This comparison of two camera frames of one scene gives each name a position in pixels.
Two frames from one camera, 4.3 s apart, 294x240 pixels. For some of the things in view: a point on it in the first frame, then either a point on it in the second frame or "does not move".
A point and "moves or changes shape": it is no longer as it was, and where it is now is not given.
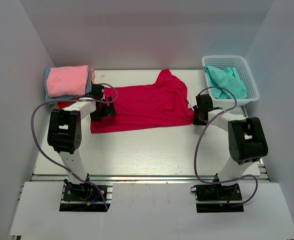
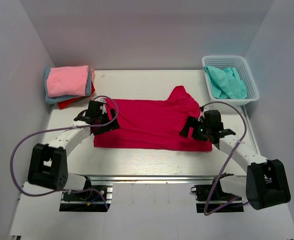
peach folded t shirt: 93,75 does not move
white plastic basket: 239,62 does not move
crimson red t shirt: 164,104 moves or changes shape
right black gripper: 196,121 → 190,122
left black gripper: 95,116 → 113,125
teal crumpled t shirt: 228,78 does not move
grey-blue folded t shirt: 47,98 does not move
